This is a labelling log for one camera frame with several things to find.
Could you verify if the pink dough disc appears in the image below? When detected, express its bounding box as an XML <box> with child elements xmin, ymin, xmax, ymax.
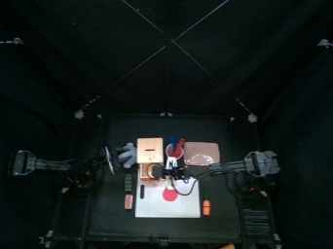
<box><xmin>162</xmin><ymin>189</ymin><xmax>181</xmax><ymax>202</ymax></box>

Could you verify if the wooden drawer cabinet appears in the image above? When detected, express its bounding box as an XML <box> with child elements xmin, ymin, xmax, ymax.
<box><xmin>137</xmin><ymin>137</ymin><xmax>166</xmax><ymax>164</ymax></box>

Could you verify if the dark green striped block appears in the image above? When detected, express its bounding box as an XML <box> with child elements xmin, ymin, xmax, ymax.
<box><xmin>123</xmin><ymin>173</ymin><xmax>134</xmax><ymax>193</ymax></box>

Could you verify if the red toy utensil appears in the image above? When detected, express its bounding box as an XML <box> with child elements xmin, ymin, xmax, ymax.
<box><xmin>174</xmin><ymin>138</ymin><xmax>187</xmax><ymax>158</ymax></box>

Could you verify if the blue toy utensil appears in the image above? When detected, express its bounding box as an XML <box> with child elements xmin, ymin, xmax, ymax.
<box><xmin>167</xmin><ymin>135</ymin><xmax>178</xmax><ymax>154</ymax></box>

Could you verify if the white cutting board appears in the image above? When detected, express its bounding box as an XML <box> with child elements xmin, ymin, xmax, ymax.
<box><xmin>134</xmin><ymin>166</ymin><xmax>202</xmax><ymax>219</ymax></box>

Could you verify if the pink white sponge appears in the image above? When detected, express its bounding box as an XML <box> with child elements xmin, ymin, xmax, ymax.
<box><xmin>125</xmin><ymin>194</ymin><xmax>135</xmax><ymax>210</ymax></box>

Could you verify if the orange toy carrot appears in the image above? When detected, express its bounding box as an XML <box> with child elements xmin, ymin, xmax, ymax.
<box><xmin>202</xmin><ymin>191</ymin><xmax>214</xmax><ymax>217</ymax></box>

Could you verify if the black label with white text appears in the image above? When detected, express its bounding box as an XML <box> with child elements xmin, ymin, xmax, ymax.
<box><xmin>242</xmin><ymin>207</ymin><xmax>272</xmax><ymax>235</ymax></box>

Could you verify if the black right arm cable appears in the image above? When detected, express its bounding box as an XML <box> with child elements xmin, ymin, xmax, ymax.
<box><xmin>170</xmin><ymin>170</ymin><xmax>206</xmax><ymax>196</ymax></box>

